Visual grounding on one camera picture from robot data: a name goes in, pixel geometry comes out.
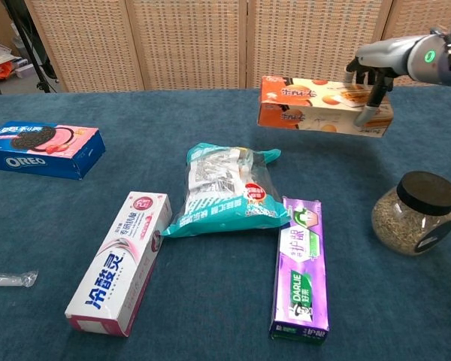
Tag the black tripod stand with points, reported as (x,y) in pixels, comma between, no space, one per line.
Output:
(42,82)

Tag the teal snack bag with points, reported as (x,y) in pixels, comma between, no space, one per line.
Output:
(218,195)

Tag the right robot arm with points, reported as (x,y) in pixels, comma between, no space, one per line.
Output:
(447,71)

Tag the glass jar black lid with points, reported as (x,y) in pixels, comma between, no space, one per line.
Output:
(398,225)

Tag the orange biscuit box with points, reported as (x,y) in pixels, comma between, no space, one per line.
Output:
(304,113)

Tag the blue felt table mat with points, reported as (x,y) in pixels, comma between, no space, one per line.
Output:
(210,113)

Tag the clear wrapped plastic stick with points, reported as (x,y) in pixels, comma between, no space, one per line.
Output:
(7,279)

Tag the purple Darlie toothpaste box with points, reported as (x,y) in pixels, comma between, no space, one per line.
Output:
(300,270)

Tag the white pink toothpaste box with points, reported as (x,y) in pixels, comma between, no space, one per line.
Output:
(116,270)

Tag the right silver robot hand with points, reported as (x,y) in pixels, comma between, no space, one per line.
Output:
(387,56)

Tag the blue Oreo cookie box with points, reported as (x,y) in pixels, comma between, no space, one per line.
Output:
(41,162)

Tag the wooden wicker folding screen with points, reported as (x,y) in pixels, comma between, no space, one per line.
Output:
(191,37)

